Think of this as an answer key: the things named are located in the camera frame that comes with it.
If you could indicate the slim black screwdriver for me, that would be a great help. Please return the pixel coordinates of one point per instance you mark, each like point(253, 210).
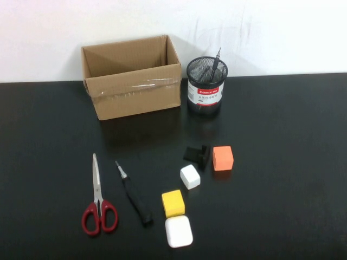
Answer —
point(215, 63)

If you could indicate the black mesh pen holder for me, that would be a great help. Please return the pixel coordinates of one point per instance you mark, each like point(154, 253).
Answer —
point(207, 105)

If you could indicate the small white foam block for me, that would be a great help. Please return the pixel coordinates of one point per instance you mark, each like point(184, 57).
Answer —
point(189, 177)

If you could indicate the open brown cardboard box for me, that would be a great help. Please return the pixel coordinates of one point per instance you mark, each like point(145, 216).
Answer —
point(135, 94)

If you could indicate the orange foam block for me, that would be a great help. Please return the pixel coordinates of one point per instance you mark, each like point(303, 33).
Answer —
point(222, 159)

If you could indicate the yellow foam block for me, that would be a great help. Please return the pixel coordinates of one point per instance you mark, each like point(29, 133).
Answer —
point(173, 203)

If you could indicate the large white foam block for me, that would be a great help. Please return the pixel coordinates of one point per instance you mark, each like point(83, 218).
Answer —
point(179, 231)

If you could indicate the black plastic bracket part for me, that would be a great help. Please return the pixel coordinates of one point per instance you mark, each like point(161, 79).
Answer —
point(203, 157)

